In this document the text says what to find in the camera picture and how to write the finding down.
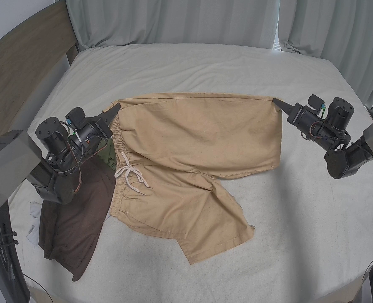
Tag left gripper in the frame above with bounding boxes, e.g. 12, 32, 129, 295
74, 117, 113, 153

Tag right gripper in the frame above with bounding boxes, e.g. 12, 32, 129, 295
287, 103, 321, 138

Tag tan shorts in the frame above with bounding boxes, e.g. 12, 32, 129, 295
103, 91, 284, 265

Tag bed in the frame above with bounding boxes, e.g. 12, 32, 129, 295
0, 0, 373, 303

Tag green garment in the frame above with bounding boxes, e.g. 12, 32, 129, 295
93, 138, 117, 171

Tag window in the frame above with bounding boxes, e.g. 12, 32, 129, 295
273, 11, 281, 52

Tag brown shorts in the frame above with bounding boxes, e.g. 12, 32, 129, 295
39, 158, 116, 282

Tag white garment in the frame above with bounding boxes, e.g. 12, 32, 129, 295
26, 202, 42, 247

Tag pale green curtain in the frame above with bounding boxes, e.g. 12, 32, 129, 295
62, 0, 283, 52
278, 0, 373, 109

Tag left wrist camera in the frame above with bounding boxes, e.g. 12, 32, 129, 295
65, 107, 86, 129

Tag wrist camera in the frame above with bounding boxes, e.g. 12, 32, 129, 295
307, 94, 326, 113
65, 107, 86, 129

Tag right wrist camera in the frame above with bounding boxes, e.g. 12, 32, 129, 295
307, 94, 326, 113

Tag black cable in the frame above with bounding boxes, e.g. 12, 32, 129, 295
22, 273, 53, 303

